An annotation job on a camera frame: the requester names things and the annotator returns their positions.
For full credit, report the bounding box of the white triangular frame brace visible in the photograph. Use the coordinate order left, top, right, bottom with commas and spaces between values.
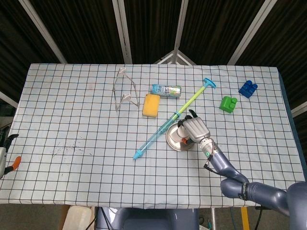
153, 49, 196, 65

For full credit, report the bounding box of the green toy building block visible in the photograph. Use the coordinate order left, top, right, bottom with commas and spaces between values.
219, 96, 238, 114

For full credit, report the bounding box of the grey-blue robot torso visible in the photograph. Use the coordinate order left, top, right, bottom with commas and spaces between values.
95, 207, 200, 230

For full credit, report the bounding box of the blue toy building block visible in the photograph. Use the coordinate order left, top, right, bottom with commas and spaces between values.
238, 80, 259, 98

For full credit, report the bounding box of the round steel plate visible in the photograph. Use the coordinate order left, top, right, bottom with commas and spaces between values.
165, 123, 201, 152

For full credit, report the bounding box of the checked light blue tablecloth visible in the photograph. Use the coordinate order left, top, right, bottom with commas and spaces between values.
0, 63, 307, 208

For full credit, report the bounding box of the white plastic container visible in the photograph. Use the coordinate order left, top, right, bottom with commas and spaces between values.
62, 206, 95, 230

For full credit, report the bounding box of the white folding metal rack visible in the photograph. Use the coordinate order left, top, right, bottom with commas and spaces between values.
112, 68, 140, 111

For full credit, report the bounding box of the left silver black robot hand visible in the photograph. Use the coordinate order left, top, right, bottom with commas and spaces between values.
0, 133, 22, 179

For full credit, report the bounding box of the yellow sponge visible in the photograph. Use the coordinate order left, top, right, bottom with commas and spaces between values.
142, 93, 161, 118

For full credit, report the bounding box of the white aluminium frame post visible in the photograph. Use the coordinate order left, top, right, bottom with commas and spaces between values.
18, 0, 68, 64
227, 0, 278, 65
291, 100, 307, 118
111, 0, 133, 64
0, 90, 19, 109
172, 0, 189, 64

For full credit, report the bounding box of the light blue drink can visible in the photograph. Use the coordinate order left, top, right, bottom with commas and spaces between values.
151, 83, 182, 99

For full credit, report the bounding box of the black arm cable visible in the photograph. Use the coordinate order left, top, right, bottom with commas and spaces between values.
203, 161, 226, 175

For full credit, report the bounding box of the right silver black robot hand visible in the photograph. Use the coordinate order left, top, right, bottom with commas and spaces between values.
177, 109, 212, 146

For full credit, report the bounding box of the blue green water pump toy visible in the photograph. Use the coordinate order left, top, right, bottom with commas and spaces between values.
133, 78, 217, 161

